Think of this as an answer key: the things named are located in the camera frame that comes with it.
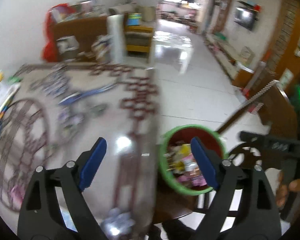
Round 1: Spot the red green trash bin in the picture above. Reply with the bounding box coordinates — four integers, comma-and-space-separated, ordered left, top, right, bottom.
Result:
159, 125, 228, 196

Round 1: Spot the right hand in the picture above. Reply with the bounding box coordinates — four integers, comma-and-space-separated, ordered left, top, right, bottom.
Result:
276, 171, 300, 207

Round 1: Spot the wooden chair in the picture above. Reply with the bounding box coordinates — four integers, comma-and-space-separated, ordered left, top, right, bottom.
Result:
216, 80, 298, 140

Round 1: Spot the patterned table cloth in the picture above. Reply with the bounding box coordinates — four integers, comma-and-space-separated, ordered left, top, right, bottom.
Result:
0, 62, 159, 239

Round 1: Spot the blue wrapper strip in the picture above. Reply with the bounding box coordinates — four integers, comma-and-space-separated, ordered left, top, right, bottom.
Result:
58, 82, 118, 106

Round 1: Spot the stack of papers and books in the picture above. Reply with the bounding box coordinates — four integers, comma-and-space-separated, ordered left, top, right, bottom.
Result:
0, 71, 20, 124

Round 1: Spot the white coffee table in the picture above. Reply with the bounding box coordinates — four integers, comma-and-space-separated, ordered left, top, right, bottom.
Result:
148, 30, 194, 74

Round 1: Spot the red cloth bag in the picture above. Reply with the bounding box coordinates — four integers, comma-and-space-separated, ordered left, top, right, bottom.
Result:
41, 3, 75, 62

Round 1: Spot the wooden bookshelf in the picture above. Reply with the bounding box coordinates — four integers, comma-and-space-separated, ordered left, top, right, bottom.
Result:
50, 0, 126, 63

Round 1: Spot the white rolled mat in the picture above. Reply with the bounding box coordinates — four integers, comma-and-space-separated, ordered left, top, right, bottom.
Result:
107, 15, 126, 64

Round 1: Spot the wall television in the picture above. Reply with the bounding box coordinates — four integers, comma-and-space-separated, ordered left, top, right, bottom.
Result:
234, 7, 257, 31

